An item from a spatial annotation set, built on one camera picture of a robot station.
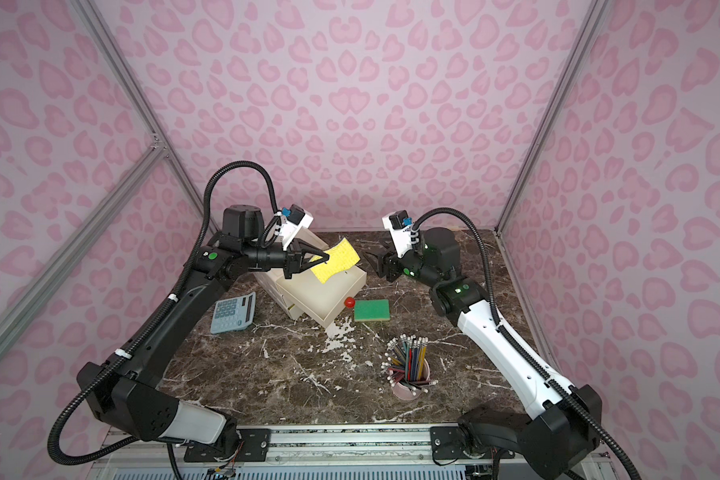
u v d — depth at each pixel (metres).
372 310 0.95
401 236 0.60
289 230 0.61
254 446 0.73
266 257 0.61
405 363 0.77
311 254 0.66
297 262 0.61
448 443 0.73
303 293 0.88
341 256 0.68
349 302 0.81
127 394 0.39
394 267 0.62
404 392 0.83
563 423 0.38
